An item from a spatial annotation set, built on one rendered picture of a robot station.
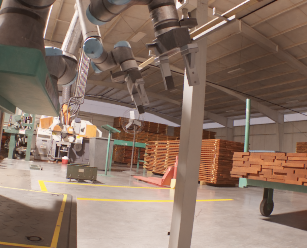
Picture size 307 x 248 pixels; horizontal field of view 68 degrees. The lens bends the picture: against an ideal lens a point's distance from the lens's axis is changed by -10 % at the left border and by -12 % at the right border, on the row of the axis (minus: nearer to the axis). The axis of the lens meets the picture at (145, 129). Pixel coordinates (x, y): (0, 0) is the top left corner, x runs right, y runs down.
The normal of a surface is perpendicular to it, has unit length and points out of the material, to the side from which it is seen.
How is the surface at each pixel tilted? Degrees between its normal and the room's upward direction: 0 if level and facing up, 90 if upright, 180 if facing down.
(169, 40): 113
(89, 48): 89
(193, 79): 97
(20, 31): 73
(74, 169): 90
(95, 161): 95
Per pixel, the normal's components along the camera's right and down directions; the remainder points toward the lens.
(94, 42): -0.16, -0.12
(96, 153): 0.44, 0.04
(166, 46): -0.90, 0.27
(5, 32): 0.18, -0.39
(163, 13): -0.17, 0.21
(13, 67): 0.26, -0.07
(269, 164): -0.89, -0.14
